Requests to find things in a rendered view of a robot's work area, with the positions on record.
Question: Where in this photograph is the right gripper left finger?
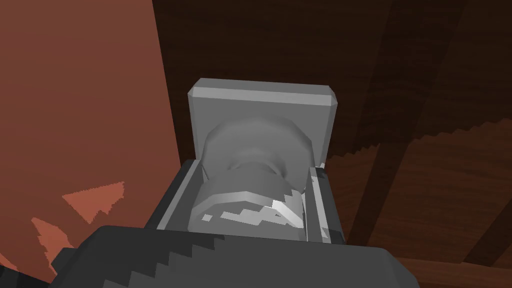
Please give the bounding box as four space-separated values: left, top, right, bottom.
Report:
144 159 203 232

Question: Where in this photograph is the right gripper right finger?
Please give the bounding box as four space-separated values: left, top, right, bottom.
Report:
304 164 347 246

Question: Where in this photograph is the grey door knob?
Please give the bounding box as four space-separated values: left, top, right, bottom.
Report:
187 77 339 243

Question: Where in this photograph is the dark brown wooden door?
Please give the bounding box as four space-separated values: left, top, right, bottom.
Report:
151 0 512 288

